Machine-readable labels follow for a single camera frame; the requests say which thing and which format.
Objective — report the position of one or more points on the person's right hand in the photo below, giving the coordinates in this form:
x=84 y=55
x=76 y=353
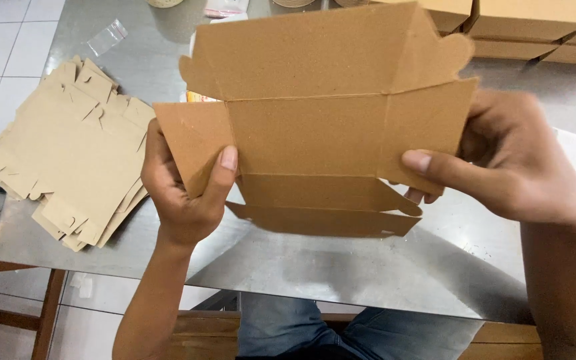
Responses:
x=518 y=165

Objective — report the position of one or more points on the person's left hand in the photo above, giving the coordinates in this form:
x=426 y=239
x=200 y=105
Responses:
x=178 y=200

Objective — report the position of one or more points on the brown cardboard box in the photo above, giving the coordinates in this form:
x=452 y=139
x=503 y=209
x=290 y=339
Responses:
x=313 y=135

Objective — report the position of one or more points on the yellow printed packet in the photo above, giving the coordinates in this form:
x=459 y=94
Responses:
x=199 y=97

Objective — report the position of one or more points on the stack of flat cardboard blanks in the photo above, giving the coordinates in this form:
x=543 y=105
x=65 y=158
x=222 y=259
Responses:
x=75 y=155

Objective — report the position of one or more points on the white paper scrap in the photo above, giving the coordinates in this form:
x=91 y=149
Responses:
x=82 y=285

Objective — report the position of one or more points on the group of folded cardboard boxes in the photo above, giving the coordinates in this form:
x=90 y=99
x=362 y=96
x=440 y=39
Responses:
x=518 y=25

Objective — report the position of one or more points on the clear plastic bag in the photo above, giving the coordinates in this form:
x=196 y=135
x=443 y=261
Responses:
x=107 y=36

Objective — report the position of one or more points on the wooden bench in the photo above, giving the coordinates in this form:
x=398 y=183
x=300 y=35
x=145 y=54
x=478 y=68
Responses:
x=318 y=337

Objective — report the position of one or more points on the pink and white packet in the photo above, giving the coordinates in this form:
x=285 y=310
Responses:
x=224 y=9

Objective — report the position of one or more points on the white woven basket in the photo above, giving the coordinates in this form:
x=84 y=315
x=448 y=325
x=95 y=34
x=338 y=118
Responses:
x=164 y=3

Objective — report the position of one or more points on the person's blue jeans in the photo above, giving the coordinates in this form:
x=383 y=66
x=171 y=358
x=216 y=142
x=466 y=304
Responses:
x=348 y=332

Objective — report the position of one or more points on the brown woven basket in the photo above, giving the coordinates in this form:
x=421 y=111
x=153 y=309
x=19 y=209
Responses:
x=294 y=3

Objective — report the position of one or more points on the wooden table frame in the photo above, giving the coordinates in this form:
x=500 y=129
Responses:
x=18 y=305

